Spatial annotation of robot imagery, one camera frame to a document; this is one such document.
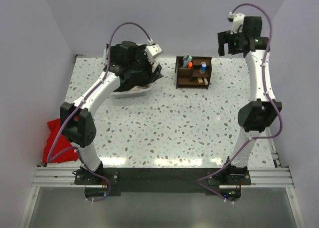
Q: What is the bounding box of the black cloth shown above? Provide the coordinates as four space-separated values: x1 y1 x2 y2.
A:
109 41 148 92

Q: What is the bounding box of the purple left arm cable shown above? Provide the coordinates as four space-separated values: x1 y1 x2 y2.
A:
47 22 155 203

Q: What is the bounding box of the red cloth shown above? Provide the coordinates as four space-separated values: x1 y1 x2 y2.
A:
41 118 78 163

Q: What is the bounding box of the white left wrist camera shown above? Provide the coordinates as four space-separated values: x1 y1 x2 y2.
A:
145 44 162 63

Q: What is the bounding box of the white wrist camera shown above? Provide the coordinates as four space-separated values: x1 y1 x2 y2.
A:
145 44 162 63
227 12 245 34

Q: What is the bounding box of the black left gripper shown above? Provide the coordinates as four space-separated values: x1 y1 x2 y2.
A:
129 46 162 84

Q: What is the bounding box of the brown wooden desk organizer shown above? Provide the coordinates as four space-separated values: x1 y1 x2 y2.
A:
174 56 212 89

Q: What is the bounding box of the aluminium front rail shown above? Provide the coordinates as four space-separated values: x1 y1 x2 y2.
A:
32 167 294 188

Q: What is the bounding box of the blue cylindrical battery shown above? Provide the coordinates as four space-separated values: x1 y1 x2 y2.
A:
200 63 207 71

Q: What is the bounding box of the white plastic basket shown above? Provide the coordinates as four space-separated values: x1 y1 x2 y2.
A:
103 44 153 99

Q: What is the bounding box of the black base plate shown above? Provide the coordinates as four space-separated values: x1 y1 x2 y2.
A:
73 167 251 200

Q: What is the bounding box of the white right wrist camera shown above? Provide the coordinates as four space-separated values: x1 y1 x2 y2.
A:
227 12 245 34

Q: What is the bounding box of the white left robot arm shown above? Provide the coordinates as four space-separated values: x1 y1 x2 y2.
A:
60 41 162 184

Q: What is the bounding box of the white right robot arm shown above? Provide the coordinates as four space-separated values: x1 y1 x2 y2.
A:
215 12 282 185

